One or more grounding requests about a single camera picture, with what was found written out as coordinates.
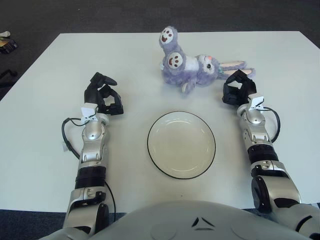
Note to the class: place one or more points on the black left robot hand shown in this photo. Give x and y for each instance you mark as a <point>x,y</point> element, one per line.
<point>91,95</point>

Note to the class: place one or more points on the purple plush bunny doll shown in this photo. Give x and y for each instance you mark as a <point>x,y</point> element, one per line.
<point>190,72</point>

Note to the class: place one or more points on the white crumpled floor object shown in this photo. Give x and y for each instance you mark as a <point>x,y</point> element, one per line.
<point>4,33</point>

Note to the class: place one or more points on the grey robot torso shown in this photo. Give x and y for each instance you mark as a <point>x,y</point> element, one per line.
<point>175,220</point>

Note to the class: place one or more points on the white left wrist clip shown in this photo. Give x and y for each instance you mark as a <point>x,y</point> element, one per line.
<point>87,110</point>

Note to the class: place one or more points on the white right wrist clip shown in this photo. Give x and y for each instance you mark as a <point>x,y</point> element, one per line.
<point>255,101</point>

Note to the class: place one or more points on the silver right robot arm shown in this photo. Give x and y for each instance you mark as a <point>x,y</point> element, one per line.
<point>257,127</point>

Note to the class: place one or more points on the white plate with black rim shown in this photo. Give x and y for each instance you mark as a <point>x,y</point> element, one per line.
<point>181,145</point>

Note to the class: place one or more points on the black chair base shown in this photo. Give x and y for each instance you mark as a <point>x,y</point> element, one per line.
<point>7,76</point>

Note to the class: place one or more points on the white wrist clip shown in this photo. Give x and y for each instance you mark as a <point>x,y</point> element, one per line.
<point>255,101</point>
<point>87,110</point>

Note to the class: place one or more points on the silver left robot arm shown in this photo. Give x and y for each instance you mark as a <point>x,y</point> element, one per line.
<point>92,132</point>

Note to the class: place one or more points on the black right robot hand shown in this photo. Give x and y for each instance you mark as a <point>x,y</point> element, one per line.
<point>232,97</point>

